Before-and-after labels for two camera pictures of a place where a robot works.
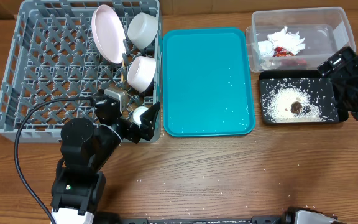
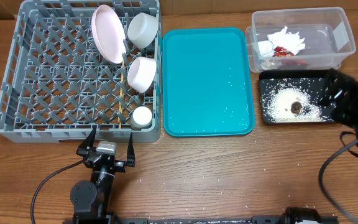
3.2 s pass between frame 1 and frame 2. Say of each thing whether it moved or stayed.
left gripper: moved
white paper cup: stayed
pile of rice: stayed
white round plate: stayed
